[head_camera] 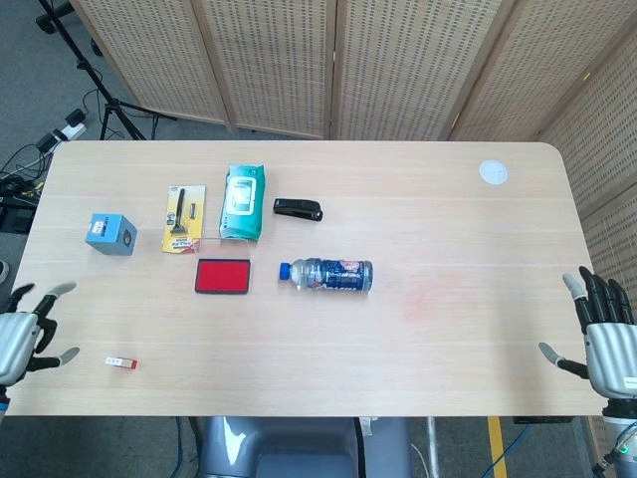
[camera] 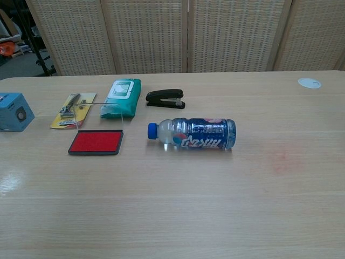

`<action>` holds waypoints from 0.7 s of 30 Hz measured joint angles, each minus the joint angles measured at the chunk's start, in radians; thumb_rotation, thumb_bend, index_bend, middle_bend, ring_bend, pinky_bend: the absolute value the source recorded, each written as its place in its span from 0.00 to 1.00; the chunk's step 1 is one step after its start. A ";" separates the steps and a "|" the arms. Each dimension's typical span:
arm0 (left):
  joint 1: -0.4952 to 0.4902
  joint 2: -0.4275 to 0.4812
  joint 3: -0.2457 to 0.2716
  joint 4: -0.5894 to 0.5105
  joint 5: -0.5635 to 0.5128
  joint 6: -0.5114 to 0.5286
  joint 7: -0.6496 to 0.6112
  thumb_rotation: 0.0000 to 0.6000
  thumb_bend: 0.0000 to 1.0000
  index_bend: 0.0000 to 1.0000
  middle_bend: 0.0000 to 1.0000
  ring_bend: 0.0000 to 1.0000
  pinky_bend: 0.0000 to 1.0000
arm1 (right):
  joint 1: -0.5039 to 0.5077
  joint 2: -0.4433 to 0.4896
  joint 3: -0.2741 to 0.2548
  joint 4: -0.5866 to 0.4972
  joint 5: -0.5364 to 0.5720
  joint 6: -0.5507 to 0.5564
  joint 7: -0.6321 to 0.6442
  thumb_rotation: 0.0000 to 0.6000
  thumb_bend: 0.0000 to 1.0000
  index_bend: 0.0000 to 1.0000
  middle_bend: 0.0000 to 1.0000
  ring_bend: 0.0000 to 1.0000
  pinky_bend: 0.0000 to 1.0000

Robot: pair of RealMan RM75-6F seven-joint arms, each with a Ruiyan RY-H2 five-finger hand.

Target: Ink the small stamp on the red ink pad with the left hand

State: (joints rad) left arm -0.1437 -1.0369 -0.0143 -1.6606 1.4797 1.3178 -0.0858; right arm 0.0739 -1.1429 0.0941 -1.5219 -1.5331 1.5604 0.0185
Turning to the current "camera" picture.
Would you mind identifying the orange background object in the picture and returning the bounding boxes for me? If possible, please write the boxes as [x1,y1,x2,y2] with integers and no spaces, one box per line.
[0,43,14,57]

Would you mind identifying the red ink pad black tray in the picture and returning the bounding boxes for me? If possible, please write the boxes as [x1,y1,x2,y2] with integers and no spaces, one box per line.
[67,129,125,156]

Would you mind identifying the woven wooden folding screen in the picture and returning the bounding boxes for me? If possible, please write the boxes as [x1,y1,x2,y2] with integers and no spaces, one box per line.
[25,0,345,77]

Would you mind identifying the razor on yellow card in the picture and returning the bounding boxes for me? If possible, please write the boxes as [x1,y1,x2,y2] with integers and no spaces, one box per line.
[50,92,97,130]

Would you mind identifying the white round table grommet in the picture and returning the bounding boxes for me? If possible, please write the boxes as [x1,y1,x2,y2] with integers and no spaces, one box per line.
[298,77,322,88]

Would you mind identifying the black stapler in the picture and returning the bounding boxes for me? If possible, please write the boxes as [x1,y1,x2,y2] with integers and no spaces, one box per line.
[146,88,186,110]

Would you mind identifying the black tripod stand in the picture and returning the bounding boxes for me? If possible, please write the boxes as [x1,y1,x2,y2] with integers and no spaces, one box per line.
[16,0,57,77]

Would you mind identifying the blue cardboard box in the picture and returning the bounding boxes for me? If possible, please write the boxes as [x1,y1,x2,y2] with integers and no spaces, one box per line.
[0,92,35,132]

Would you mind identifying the green wet wipes pack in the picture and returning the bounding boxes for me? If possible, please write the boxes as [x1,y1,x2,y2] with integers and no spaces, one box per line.
[100,78,142,119]

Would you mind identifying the blue label drink bottle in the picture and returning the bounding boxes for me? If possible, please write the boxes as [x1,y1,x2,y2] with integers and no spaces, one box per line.
[147,117,237,151]

